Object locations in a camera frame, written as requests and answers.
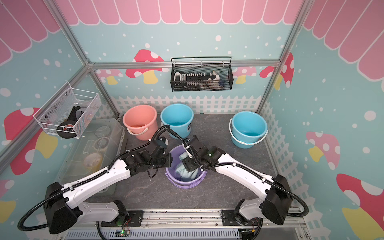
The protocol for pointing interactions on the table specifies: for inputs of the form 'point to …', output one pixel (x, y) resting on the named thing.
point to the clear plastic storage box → (94, 152)
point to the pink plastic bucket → (141, 121)
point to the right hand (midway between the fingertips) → (189, 160)
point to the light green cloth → (182, 171)
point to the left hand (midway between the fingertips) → (172, 161)
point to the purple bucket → (174, 178)
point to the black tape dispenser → (67, 129)
